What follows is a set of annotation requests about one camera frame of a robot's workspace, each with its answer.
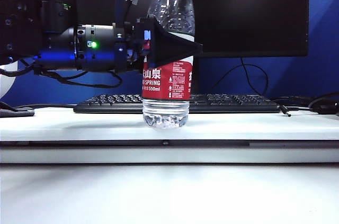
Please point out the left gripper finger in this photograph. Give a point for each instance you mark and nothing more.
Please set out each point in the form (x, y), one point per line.
(172, 49)

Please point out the black monitor stand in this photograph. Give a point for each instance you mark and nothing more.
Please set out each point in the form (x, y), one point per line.
(196, 75)

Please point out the grey cloth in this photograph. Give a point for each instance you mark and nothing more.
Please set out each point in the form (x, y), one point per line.
(13, 113)

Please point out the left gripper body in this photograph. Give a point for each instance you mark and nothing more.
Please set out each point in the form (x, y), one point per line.
(132, 49)

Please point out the black keyboard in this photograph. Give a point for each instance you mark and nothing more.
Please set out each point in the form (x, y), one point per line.
(225, 103)

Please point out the clear plastic water bottle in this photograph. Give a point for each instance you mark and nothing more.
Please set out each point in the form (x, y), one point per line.
(167, 81)

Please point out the black computer monitor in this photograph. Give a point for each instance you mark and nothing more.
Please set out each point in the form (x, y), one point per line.
(251, 17)

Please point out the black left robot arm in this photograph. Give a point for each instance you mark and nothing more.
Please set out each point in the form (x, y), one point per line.
(26, 22)

